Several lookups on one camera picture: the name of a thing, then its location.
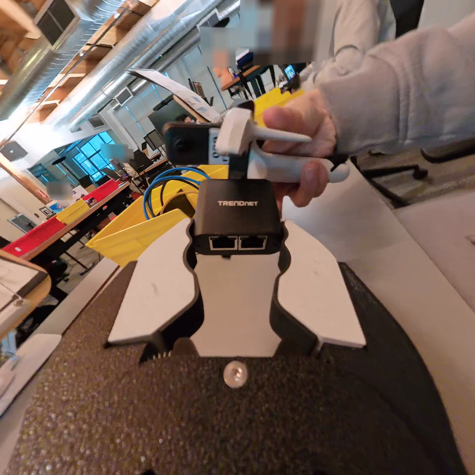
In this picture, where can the instruction sheet board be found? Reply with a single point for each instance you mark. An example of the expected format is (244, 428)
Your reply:
(18, 282)

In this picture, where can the grey desk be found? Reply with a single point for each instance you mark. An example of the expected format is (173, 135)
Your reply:
(371, 230)

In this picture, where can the person's right hand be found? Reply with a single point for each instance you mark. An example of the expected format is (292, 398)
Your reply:
(304, 115)

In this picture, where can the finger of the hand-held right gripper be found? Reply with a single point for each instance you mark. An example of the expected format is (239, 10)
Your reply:
(233, 133)
(237, 169)

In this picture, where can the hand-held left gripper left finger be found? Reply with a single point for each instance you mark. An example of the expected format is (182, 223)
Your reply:
(159, 282)

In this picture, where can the yellow plastic bin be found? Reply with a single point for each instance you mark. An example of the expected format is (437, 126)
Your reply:
(130, 233)

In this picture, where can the red storage bin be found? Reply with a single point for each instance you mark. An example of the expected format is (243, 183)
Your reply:
(107, 191)
(33, 235)

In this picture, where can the large paned window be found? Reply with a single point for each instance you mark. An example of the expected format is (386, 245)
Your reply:
(89, 156)

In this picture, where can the silver ventilation duct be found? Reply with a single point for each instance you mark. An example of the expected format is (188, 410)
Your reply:
(156, 59)
(92, 37)

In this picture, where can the person's right forearm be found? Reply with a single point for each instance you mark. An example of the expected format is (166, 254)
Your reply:
(400, 92)

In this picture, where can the long wooden table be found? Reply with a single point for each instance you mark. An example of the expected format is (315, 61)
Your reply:
(92, 211)

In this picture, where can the small yellow storage bin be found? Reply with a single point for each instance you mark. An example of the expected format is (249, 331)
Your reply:
(72, 211)

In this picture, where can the white tilted sign board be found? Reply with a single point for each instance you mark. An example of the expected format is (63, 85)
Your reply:
(174, 87)

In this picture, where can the stack of yellow bins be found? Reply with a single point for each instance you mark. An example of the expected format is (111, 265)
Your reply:
(274, 100)

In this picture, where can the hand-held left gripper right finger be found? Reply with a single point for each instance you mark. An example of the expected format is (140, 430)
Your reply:
(315, 293)

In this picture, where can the black network adapter box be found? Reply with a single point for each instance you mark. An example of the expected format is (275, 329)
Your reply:
(237, 219)

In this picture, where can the dark computer monitor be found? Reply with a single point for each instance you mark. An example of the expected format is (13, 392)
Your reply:
(163, 115)

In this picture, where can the black office chair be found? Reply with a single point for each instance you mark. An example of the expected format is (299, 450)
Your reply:
(445, 153)

